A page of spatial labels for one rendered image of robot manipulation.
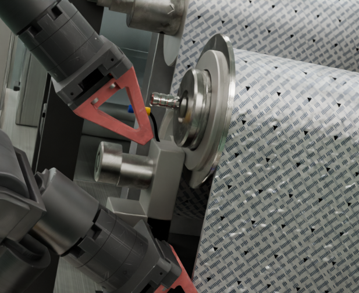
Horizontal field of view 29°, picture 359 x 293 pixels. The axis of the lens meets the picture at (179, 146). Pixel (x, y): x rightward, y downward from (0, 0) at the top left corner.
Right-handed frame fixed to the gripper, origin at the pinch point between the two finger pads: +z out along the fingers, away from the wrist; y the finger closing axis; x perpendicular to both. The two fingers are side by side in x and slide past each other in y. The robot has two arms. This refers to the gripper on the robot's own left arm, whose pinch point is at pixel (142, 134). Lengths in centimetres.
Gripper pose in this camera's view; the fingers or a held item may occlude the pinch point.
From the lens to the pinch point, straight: 67.5
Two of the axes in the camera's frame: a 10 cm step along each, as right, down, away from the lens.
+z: 6.1, 7.3, 3.2
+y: 2.2, 2.3, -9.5
